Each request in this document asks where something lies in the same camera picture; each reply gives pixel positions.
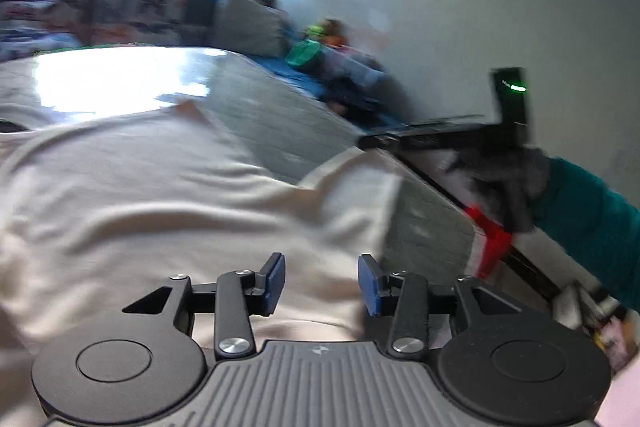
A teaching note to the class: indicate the green plastic bowl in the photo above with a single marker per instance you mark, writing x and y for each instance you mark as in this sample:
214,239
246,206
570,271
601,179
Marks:
302,53

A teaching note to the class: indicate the dark blue clothes pile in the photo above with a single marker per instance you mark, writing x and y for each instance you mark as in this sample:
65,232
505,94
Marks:
355,97

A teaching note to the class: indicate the grey pillow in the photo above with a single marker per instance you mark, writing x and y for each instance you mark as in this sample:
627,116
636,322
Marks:
247,29

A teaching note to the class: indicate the person's right hand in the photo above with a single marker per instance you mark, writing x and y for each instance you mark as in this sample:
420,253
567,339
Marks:
505,182

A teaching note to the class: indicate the red cloth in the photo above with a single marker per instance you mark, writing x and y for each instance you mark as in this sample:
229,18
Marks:
492,237

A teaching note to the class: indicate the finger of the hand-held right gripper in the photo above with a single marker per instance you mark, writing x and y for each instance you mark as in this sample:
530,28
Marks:
430,138

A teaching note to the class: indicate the blue sofa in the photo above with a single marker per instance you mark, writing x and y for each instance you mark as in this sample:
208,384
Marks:
300,79

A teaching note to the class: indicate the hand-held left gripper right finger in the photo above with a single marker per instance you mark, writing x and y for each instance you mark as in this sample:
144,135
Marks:
369,284

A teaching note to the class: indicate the plush toy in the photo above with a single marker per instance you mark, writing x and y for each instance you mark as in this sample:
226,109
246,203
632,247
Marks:
327,32

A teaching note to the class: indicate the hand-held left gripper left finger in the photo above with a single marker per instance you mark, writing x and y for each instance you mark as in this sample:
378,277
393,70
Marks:
275,279

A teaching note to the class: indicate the cream garment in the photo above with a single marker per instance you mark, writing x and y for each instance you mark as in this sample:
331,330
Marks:
150,207

